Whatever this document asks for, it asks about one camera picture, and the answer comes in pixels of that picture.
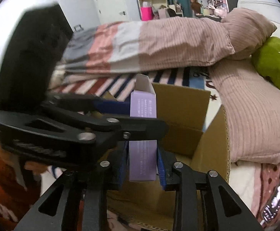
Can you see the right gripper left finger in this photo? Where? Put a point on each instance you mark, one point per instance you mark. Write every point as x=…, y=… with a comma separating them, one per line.
x=77, y=200

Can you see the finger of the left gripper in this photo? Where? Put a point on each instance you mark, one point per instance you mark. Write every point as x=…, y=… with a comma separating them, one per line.
x=106, y=105
x=136, y=128

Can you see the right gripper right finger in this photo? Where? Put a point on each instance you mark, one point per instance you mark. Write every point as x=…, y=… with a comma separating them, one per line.
x=203, y=201

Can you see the purple rectangular box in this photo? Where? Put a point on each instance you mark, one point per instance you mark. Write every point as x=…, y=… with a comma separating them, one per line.
x=143, y=150

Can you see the cardboard box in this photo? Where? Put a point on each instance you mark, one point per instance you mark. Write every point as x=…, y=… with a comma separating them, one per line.
x=198, y=135

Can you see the red sweater left forearm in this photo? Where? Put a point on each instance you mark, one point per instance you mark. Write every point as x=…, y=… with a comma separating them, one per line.
x=15, y=200

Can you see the person's left hand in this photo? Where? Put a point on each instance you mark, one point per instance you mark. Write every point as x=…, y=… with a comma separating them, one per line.
x=31, y=165

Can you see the striped fleece blanket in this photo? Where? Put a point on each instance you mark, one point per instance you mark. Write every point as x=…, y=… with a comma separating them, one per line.
x=122, y=85

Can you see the dark decorated phone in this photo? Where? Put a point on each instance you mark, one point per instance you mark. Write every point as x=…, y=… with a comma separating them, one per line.
x=272, y=207

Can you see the patchwork striped duvet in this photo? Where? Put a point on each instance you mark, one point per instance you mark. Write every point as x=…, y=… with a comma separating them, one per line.
x=139, y=46

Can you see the black suitcase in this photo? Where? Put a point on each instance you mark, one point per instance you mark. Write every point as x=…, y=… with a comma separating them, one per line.
x=78, y=28

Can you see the pink striped bed sheet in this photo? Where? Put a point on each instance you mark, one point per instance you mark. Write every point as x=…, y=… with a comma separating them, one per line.
x=252, y=108

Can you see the white door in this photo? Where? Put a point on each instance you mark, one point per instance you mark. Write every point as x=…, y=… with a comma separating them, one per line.
x=110, y=11

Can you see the pink gift bag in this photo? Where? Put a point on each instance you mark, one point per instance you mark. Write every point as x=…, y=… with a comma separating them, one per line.
x=146, y=13

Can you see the yellow top cabinet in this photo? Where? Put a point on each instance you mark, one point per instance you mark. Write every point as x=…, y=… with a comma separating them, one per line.
x=154, y=4

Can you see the pink striped pillow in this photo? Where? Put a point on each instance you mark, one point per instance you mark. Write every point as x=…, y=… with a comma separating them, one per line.
x=248, y=31

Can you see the green plush toy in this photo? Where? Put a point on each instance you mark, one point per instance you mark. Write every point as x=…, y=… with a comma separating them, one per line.
x=266, y=60

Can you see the white headboard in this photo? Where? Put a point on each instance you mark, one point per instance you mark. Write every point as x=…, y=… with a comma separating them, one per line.
x=269, y=8

